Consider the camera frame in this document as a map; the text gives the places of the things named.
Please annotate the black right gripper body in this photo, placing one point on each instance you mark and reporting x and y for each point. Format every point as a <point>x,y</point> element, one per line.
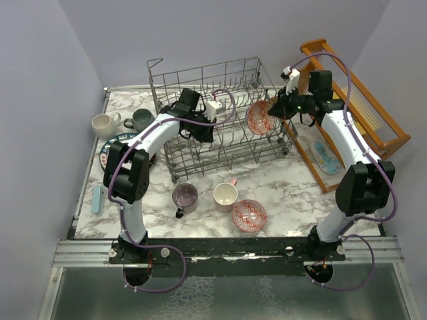
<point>295,102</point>

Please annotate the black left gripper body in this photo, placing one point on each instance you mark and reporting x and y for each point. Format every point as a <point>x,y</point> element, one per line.
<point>200,117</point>

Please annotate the red patterned bowl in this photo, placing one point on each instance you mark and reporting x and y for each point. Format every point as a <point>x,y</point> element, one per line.
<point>258,120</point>
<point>249,216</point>

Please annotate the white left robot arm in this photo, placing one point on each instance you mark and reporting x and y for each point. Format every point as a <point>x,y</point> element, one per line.
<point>126,174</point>

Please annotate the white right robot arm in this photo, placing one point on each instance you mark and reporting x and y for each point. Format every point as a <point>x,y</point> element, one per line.
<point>366,185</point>

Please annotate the wooden dish drying rack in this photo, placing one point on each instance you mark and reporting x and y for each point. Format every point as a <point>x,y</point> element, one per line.
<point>383,134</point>

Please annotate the blue patterned clear dish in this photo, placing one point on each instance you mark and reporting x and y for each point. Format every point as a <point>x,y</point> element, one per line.
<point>324,157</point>

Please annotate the dark green mug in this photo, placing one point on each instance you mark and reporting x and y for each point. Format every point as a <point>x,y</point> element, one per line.
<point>140,120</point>

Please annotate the round plate dark lettered rim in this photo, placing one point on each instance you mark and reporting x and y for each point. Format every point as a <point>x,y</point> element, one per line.
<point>104,152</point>

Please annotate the cream mug at left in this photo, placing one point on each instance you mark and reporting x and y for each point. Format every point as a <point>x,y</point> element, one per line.
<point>106,127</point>

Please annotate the grey wire dish rack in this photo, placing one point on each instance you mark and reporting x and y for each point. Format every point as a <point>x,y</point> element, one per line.
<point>233,143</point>

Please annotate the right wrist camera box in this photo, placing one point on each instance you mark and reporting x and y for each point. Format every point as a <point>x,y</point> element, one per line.
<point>291,77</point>

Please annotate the purple mug black handle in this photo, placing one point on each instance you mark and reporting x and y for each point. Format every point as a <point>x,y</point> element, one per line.
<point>185,198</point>

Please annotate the cream mug pink handle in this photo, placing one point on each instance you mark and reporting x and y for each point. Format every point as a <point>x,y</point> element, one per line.
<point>225,196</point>

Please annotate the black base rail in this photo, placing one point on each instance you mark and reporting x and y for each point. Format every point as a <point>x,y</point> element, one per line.
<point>228,256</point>

